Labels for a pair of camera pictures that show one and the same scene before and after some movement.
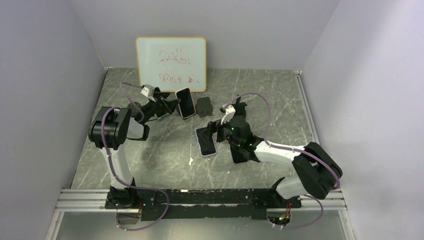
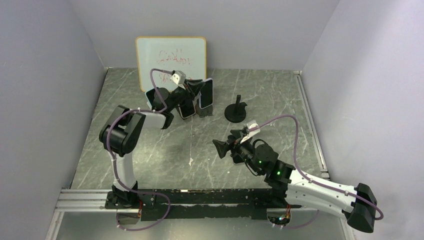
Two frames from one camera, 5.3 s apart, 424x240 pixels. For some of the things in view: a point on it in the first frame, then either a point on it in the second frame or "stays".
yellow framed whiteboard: (170, 63) stays
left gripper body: (151, 108) -> (179, 95)
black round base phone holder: (240, 113) stays
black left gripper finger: (169, 106) -> (194, 85)
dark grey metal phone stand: (203, 107) stays
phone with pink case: (238, 157) stays
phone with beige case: (186, 105) stays
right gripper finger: (206, 134) -> (222, 148)
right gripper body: (224, 132) -> (245, 149)
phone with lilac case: (206, 141) -> (206, 96)
